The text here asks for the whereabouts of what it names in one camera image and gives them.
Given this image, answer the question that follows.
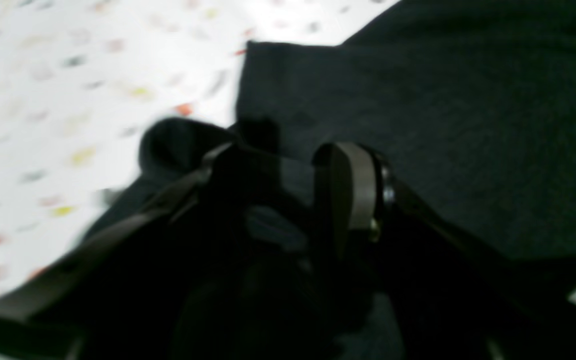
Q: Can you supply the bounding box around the terrazzo pattern table cloth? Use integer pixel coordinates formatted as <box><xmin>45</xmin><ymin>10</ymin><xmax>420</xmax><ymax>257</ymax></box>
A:
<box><xmin>0</xmin><ymin>0</ymin><xmax>576</xmax><ymax>296</ymax></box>

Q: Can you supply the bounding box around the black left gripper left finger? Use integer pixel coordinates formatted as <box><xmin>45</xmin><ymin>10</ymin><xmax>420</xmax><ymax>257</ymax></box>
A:
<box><xmin>0</xmin><ymin>143</ymin><xmax>289</xmax><ymax>360</ymax></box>

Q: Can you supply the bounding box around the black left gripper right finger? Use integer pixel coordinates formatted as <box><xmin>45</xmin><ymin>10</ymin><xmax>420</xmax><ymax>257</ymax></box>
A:
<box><xmin>312</xmin><ymin>142</ymin><xmax>576</xmax><ymax>360</ymax></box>

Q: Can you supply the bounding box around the black T-shirt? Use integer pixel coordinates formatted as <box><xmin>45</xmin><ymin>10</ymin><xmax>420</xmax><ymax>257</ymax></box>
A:
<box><xmin>68</xmin><ymin>0</ymin><xmax>576</xmax><ymax>360</ymax></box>

